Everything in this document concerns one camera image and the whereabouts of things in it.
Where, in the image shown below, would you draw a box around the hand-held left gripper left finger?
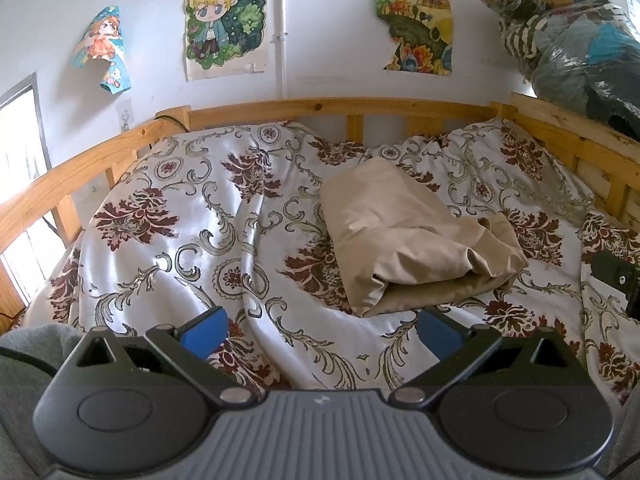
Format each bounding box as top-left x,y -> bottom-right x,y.
65,306 -> 258,408

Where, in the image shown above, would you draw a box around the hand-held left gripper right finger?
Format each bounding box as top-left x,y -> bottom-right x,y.
387,306 -> 581,408

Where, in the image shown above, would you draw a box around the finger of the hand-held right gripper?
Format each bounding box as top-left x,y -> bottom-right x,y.
591,249 -> 640,292

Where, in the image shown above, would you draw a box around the beige hooded zip jacket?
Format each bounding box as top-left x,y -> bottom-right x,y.
319,157 -> 531,319

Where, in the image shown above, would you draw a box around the clear plastic bag of clothes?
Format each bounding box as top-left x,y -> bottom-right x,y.
472,0 -> 640,142

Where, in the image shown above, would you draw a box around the white floral bedspread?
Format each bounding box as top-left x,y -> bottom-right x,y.
22,119 -> 640,407

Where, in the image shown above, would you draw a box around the person's right leg grey pants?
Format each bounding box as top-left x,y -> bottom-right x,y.
607,397 -> 640,480

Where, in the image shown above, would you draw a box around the person's leg grey pants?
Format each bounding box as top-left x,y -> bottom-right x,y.
0,324 -> 93,480
607,397 -> 640,480

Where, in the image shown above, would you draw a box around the person's left leg grey pants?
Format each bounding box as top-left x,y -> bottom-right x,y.
0,324 -> 93,480

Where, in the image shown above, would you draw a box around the small curled cartoon poster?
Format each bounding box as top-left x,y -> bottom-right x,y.
70,5 -> 132,95

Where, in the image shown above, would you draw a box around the autumn landscape poster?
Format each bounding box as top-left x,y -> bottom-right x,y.
371,0 -> 454,76

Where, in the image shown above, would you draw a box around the blond cartoon child poster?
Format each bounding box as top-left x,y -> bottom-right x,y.
183,0 -> 270,83

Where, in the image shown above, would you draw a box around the window with grey frame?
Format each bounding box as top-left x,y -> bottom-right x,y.
0,73 -> 54,307

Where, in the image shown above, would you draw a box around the wooden bed frame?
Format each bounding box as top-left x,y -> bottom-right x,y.
0,91 -> 640,322

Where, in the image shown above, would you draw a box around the white wall pipe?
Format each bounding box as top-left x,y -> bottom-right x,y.
277,0 -> 291,102

